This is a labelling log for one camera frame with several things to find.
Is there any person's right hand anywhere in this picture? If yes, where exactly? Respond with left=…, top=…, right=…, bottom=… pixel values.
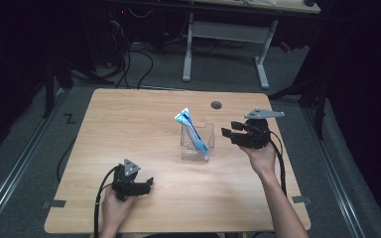
left=239, top=142, right=278, bottom=181

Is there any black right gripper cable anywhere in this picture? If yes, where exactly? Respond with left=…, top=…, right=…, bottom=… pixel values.
left=268, top=129, right=288, bottom=196

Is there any blue white toothpaste tube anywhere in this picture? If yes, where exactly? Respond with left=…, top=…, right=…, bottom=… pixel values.
left=174, top=107, right=210, bottom=157

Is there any black metal stand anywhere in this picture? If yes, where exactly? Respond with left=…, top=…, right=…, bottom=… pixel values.
left=267, top=73, right=329, bottom=140
left=42, top=58, right=75, bottom=119

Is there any bundle of black cables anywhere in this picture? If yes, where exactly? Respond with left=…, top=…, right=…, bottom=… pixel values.
left=107, top=9, right=155, bottom=90

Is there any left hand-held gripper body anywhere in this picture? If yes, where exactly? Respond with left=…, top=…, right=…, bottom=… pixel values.
left=111, top=159, right=147, bottom=201

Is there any small red object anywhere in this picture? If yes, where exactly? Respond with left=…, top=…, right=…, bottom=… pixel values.
left=279, top=41, right=293, bottom=54

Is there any clear plastic container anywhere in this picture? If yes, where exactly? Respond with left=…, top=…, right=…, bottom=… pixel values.
left=179, top=121, right=215, bottom=163

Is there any white metal desk frame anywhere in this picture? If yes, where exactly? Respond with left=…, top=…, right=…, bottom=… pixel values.
left=182, top=0, right=321, bottom=90

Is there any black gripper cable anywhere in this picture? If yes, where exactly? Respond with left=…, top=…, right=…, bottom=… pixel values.
left=93, top=165, right=119, bottom=238
left=268, top=129, right=288, bottom=196

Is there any person's left hand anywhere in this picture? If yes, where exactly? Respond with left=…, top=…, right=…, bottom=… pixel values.
left=100, top=187, right=137, bottom=232

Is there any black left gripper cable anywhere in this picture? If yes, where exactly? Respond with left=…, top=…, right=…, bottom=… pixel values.
left=93, top=165, right=119, bottom=238

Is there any metal floor rail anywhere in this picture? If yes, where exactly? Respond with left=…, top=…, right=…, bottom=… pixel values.
left=302, top=105, right=367, bottom=238
left=0, top=88, right=69, bottom=232

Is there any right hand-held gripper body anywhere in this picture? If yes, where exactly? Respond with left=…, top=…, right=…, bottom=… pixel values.
left=239, top=108, right=286, bottom=150

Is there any grey tape strip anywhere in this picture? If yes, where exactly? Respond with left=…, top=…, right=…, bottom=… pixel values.
left=43, top=199, right=67, bottom=209
left=292, top=194, right=313, bottom=204

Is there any black floor cable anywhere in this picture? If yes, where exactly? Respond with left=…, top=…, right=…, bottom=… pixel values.
left=57, top=137, right=77, bottom=182

